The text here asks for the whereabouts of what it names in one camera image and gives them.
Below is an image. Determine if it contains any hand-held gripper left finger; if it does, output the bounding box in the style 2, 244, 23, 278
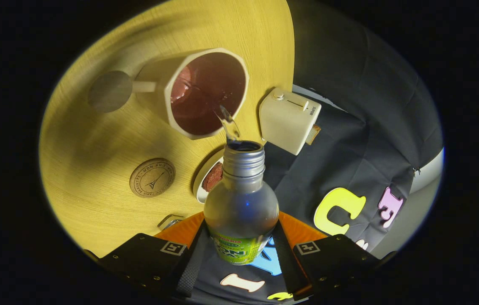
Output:
85, 212, 210, 299

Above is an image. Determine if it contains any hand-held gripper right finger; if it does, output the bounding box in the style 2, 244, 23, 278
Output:
271, 212, 396, 301

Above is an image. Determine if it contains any silver juice bottle green label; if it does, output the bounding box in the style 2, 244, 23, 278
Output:
203, 141, 280, 266

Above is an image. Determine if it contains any round cork coaster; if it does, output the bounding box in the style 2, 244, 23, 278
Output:
129, 158, 176, 198

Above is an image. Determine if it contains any cream cup with wooden handle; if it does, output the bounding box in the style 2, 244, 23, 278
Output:
88, 47, 250, 141

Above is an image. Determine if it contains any small white oval plate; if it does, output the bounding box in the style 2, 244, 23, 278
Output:
193, 149, 225, 205

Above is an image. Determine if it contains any brown sausage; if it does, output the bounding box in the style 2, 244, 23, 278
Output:
202, 162, 224, 192

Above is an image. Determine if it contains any toast slice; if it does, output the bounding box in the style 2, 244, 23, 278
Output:
306, 124, 321, 145

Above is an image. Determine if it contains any wooden table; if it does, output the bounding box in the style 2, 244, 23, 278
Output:
38, 0, 295, 259

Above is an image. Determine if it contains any white toaster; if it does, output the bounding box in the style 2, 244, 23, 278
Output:
259, 87, 322, 156

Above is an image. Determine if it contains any black backdrop cloth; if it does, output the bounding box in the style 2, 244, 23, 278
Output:
188, 0, 443, 305

